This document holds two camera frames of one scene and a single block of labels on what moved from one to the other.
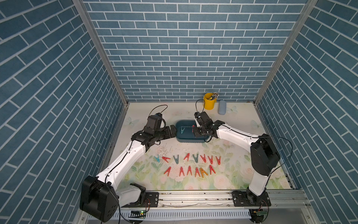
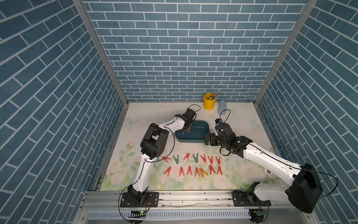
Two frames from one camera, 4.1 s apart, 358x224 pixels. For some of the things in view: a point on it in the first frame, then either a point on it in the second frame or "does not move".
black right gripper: (195, 132) to (212, 136)
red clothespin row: (181, 170) does not move
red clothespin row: (189, 170) does not move
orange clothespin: (203, 171) does not move
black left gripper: (167, 134) to (189, 128)
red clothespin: (210, 160) does not move
